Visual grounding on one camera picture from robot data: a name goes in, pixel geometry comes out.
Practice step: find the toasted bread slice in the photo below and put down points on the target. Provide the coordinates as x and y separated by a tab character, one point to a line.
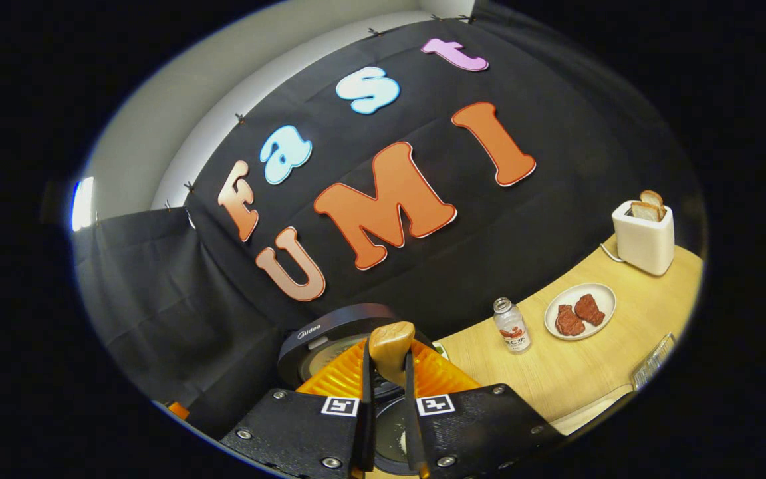
644	211
653	197

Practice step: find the red meat piece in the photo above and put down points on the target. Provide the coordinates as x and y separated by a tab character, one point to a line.
569	320
589	309

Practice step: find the white oval plate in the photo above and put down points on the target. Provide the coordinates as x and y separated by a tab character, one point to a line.
602	293

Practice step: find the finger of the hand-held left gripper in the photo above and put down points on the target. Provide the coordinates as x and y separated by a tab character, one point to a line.
178	410

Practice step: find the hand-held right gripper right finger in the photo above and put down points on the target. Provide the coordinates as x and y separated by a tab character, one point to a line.
412	432

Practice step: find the white toaster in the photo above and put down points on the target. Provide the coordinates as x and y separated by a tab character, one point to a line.
645	246

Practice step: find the small clear drink bottle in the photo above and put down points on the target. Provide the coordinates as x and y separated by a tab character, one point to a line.
512	329

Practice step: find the wooden spoon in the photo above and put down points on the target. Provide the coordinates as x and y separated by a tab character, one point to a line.
389	349

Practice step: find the black backdrop cloth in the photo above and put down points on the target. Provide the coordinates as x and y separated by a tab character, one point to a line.
489	233

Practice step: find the clear glass dish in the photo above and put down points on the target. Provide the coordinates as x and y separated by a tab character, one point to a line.
589	409

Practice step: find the ceiling light panel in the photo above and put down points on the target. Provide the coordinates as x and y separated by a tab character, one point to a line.
82	203

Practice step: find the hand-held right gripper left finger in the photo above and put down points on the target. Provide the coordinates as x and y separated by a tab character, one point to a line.
364	429

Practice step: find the black and silver rice cooker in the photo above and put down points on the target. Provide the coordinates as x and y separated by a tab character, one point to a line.
330	326

